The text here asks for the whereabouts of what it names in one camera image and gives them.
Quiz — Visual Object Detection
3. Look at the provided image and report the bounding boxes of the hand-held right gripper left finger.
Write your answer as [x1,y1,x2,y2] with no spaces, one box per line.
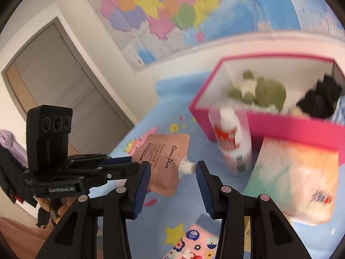
[35,161,152,259]

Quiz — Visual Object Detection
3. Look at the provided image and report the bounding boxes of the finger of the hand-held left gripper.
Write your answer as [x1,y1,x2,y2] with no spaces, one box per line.
[80,162,142,187]
[71,155,133,168]

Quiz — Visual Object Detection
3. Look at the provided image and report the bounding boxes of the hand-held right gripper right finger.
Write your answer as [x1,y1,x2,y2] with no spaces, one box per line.
[195,160,313,259]

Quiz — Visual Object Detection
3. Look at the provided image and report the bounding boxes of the pink hand cream pouch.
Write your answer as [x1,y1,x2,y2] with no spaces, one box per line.
[132,133,195,197]

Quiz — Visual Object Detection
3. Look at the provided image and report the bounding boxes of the pink storage box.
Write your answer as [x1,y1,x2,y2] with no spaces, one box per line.
[189,55,345,165]

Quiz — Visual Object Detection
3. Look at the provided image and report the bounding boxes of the person's left forearm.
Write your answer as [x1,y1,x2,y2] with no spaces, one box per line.
[0,217,54,259]

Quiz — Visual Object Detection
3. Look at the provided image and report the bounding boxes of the person's left hand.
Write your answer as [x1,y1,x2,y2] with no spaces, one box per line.
[37,197,71,224]

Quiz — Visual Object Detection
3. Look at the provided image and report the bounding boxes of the blue cartoon bed sheet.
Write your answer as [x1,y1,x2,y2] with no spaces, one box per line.
[108,70,345,259]

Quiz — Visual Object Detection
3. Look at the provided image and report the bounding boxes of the purple cloth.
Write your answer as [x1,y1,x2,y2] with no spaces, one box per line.
[0,129,18,154]

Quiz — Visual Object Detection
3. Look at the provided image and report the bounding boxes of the white bottle with red label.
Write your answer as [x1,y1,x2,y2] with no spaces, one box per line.
[208,106,253,176]

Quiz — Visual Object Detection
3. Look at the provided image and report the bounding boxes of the grey wooden door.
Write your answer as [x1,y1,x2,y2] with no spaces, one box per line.
[1,17,135,152]

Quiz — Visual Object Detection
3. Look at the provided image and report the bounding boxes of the pastel tissue pack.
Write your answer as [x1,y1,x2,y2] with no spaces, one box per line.
[246,136,339,226]

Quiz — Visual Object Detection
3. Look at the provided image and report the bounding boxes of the green plush toy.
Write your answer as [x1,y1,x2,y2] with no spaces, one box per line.
[226,70,287,111]

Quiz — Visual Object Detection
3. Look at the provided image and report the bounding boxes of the black cloth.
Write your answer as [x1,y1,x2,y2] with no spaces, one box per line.
[296,75,343,119]

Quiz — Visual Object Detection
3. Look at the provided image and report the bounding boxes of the blue striped cloth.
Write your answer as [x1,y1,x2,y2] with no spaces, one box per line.
[330,104,345,126]

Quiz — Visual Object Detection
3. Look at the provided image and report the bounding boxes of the colourful wall map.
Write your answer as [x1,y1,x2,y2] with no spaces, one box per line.
[88,0,301,73]

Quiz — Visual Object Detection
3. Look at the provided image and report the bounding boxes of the blue wall map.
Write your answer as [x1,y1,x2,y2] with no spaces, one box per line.
[280,0,345,39]

